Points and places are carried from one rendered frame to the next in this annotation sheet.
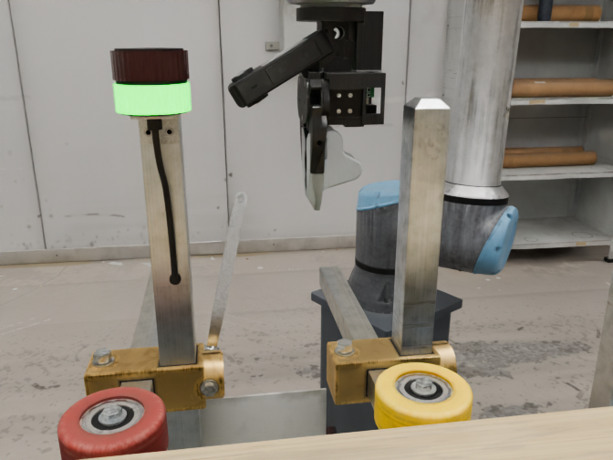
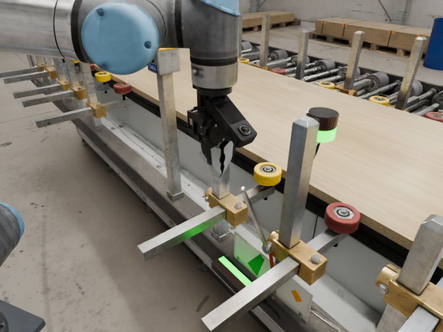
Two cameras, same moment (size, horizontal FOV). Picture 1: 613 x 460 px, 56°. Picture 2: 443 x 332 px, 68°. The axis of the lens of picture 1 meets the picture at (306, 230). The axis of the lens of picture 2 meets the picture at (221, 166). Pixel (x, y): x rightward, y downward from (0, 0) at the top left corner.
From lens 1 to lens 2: 1.10 m
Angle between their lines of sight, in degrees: 104
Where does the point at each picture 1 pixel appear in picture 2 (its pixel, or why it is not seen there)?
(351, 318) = (203, 218)
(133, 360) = (304, 251)
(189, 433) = not seen: hidden behind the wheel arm
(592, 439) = (261, 149)
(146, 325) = (273, 276)
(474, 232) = (9, 224)
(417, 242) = not seen: hidden behind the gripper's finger
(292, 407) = (244, 244)
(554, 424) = (260, 153)
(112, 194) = not seen: outside the picture
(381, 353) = (231, 198)
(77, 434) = (356, 213)
